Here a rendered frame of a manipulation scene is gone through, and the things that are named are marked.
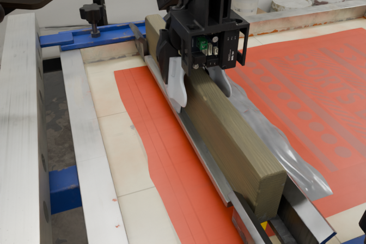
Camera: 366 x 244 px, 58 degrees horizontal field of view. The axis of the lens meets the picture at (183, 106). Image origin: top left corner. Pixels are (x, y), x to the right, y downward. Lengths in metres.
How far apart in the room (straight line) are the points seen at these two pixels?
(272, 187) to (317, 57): 0.46
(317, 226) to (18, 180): 0.28
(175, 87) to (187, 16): 0.10
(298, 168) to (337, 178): 0.05
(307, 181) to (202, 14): 0.25
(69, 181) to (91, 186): 0.12
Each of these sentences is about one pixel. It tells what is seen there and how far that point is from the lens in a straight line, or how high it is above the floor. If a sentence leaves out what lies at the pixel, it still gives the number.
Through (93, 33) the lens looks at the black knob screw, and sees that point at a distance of 0.70.
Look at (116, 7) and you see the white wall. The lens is 2.54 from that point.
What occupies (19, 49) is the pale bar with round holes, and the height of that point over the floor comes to 1.04.
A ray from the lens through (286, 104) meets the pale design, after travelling 0.59.
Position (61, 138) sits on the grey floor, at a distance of 2.03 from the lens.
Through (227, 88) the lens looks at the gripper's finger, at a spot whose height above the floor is 1.05.
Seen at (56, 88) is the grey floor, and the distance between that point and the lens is 2.48.
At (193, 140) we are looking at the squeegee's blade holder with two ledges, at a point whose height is 1.00.
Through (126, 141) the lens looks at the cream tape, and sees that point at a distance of 0.50.
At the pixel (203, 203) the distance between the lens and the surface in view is 0.42.
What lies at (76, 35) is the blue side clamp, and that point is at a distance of 0.72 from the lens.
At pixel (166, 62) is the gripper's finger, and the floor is 1.08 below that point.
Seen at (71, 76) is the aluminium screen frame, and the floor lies 0.99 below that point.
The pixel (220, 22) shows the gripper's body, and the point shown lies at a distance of 0.36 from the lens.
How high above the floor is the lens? 1.29
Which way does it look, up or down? 37 degrees down
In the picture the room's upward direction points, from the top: straight up
